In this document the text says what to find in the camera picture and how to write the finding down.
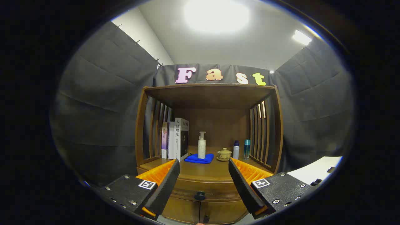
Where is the purple book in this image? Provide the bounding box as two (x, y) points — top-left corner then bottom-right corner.
(161, 122), (170, 159)

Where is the black backdrop cloth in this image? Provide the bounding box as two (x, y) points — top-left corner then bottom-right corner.
(50, 21), (355, 188)

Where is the white plastic drawer unit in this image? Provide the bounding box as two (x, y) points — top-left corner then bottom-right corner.
(287, 156), (343, 185)

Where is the wooden drawer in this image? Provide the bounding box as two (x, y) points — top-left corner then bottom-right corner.
(169, 180), (247, 202)

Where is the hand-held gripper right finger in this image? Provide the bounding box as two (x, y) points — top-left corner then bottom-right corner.
(228, 157), (316, 220)

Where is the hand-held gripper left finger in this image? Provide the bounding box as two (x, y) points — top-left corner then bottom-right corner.
(99, 158), (181, 221)

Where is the yellow lidded tea cup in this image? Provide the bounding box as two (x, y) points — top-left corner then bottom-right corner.
(217, 148), (233, 162)

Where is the white pump bottle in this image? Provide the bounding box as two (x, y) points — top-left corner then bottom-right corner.
(197, 131), (207, 159)

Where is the round ceiling light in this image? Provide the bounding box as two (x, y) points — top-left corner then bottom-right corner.
(184, 0), (250, 33)

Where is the wooden cabinet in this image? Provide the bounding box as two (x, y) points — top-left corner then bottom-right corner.
(135, 83), (284, 225)

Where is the thin white book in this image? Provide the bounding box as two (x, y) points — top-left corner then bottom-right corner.
(168, 121), (176, 160)

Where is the rectangular ceiling light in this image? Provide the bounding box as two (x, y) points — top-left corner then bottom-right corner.
(292, 30), (312, 46)

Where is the wooden cabinet door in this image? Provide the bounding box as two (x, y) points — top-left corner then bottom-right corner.
(162, 196), (201, 224)
(199, 200), (249, 225)

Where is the wooden countertop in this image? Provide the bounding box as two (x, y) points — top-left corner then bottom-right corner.
(139, 147), (275, 183)

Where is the folded blue cloth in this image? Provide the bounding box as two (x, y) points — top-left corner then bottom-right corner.
(184, 153), (214, 164)

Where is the thick white and black book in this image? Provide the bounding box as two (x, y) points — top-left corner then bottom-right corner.
(173, 117), (189, 162)

